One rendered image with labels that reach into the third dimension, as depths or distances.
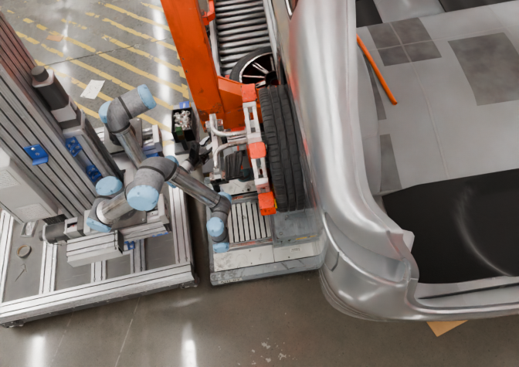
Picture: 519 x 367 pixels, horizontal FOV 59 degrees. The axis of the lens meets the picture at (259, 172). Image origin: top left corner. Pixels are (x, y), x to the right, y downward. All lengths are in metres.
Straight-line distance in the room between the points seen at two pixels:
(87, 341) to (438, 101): 2.45
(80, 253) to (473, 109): 2.08
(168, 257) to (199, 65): 1.19
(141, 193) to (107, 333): 1.47
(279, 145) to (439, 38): 1.14
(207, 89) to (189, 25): 0.45
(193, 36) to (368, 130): 1.03
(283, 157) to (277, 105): 0.25
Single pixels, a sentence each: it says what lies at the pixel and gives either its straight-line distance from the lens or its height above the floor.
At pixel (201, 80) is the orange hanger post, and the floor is 0.97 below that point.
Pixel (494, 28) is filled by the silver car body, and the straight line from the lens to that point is 2.89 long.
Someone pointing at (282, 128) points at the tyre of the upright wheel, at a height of 1.16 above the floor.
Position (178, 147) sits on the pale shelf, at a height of 0.45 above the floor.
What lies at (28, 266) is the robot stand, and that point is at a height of 0.21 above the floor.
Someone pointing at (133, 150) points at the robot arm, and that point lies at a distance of 2.27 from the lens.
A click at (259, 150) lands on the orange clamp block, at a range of 2.06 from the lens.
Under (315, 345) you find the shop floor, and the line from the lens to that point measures 2.85.
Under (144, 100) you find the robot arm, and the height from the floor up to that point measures 1.30.
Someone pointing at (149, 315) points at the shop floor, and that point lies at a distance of 3.08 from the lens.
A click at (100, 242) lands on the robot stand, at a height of 0.74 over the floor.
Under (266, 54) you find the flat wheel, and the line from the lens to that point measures 3.46.
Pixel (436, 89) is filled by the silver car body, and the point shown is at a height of 1.04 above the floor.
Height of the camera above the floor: 2.77
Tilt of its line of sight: 55 degrees down
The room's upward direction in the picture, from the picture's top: 11 degrees counter-clockwise
